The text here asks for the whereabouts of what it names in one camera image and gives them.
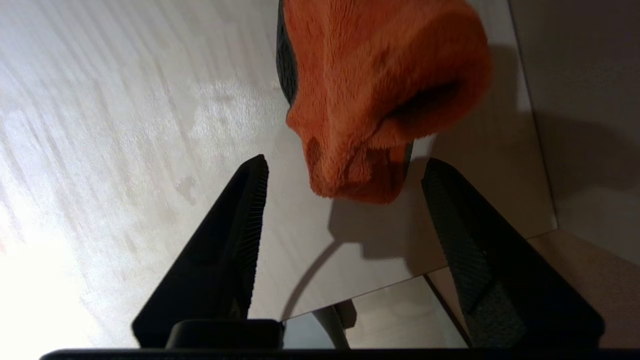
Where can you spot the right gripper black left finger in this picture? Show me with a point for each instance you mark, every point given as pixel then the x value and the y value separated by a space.
pixel 215 270

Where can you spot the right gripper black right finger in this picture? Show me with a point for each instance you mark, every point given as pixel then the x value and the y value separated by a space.
pixel 505 280

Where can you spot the orange microfibre cloth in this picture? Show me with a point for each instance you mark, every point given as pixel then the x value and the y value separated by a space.
pixel 370 90

